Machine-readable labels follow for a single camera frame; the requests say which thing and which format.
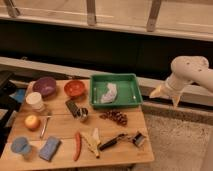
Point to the wooden cutting board table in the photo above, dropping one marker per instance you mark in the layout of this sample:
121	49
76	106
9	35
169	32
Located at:
62	125

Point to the white cylindrical container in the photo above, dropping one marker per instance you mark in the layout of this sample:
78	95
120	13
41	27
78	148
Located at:
35	100

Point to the black handled tool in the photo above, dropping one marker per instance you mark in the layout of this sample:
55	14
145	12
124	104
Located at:
112	142

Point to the blue sponge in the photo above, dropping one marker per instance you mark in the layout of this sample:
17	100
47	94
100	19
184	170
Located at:
49	149

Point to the bunch of dark grapes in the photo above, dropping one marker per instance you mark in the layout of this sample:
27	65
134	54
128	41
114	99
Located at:
118	117

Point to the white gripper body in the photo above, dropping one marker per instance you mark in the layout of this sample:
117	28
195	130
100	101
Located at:
173	86

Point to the purple bowl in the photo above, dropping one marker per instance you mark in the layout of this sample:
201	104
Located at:
46	86

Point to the orange bowl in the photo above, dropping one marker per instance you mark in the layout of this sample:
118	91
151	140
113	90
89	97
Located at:
74	88

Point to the blue plastic cup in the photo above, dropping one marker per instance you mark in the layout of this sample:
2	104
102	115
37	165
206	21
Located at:
21	146

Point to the white crumpled cloth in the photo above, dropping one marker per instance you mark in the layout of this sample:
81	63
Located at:
111	94

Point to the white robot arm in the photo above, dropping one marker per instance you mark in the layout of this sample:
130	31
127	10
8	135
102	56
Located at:
185	71

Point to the red yellow apple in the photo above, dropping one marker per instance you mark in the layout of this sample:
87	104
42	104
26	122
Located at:
32	122

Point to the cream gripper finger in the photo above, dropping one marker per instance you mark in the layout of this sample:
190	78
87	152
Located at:
157	92
176	99

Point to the black binder clip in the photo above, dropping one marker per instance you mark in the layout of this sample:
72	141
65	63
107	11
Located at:
138	139

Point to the metal spoon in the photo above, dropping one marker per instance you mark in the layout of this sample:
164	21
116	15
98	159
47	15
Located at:
44	126

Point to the green plastic tray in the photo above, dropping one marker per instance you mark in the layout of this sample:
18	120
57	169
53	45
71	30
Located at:
128	92

